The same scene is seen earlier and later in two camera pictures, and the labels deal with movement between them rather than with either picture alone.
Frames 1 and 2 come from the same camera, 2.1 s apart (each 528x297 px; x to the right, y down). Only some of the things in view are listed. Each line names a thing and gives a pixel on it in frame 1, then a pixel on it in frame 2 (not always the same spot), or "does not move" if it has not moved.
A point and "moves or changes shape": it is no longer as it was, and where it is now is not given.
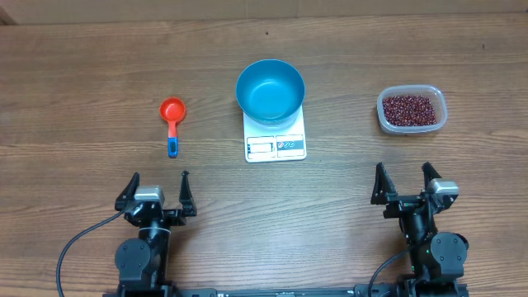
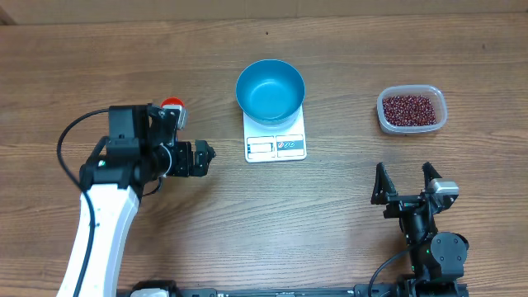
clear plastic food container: x=408 y=109 does not move
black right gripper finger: x=384 y=186 does not move
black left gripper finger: x=186 y=195 to x=204 y=154
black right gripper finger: x=430 y=173 does not move
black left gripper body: x=172 y=219 to x=176 y=162
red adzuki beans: x=408 y=110 does not move
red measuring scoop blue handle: x=172 y=146 moves or changes shape
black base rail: x=399 y=289 does not move
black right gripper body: x=419 y=225 does not move
